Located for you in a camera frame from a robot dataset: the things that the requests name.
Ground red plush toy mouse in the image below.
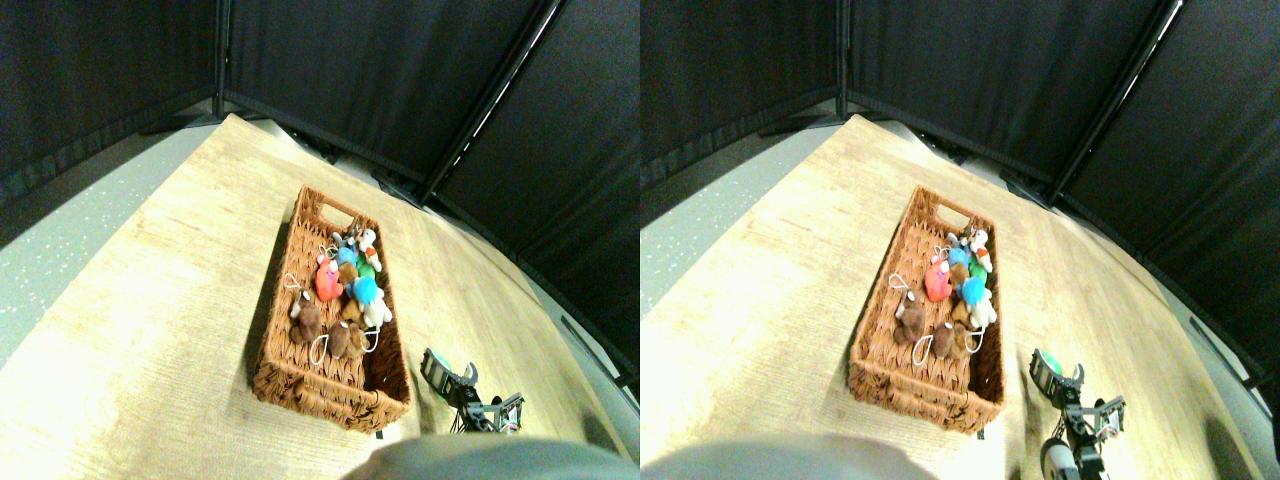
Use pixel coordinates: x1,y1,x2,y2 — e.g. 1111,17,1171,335
315,257,345,304
925,257,955,304

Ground blue and white plush toy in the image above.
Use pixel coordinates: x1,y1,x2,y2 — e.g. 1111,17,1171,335
962,278,999,330
350,277,394,330

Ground black curtain stand foot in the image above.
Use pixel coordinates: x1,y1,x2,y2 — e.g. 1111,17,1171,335
912,132,966,169
370,174,422,210
285,128,339,167
558,315,629,389
1000,177,1052,211
1186,316,1259,391

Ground brown wicker basket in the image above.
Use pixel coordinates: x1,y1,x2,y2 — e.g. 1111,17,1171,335
250,186,413,435
848,186,1007,435

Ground black curtain stand pole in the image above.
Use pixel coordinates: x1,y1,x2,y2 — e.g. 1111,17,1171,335
1046,0,1190,207
836,0,854,117
212,0,233,117
418,0,569,209

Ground black bracket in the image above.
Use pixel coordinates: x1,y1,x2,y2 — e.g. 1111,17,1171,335
1094,395,1129,442

